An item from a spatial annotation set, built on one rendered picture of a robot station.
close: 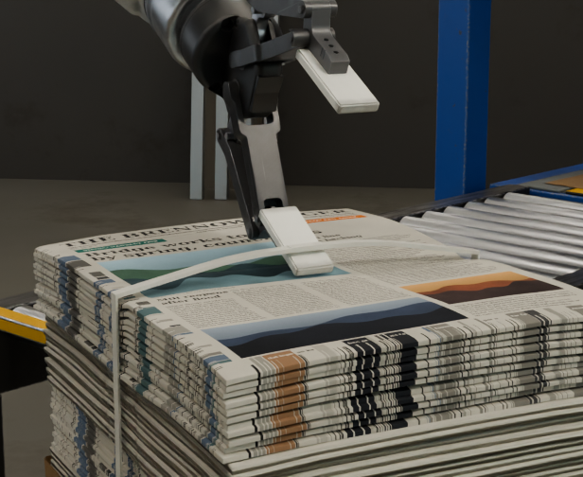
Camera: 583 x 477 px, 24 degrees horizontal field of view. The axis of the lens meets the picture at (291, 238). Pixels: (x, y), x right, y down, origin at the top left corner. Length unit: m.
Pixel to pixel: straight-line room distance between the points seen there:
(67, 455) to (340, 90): 0.38
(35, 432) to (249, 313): 2.91
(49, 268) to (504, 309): 0.37
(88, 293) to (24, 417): 2.92
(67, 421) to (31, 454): 2.53
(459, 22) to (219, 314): 2.07
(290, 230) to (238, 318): 0.15
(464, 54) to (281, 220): 1.92
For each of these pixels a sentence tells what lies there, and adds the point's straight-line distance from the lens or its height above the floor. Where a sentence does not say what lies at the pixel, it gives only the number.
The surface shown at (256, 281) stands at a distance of 0.96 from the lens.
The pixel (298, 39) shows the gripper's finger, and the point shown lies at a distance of 0.93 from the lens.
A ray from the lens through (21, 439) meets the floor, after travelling 3.73.
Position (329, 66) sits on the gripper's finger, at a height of 1.21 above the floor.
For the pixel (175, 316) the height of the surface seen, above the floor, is 1.06.
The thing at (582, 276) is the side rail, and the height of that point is 0.80.
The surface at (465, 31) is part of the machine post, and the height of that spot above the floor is 1.10.
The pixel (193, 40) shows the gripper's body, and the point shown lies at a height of 1.22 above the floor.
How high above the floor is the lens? 1.29
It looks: 12 degrees down
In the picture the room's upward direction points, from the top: straight up
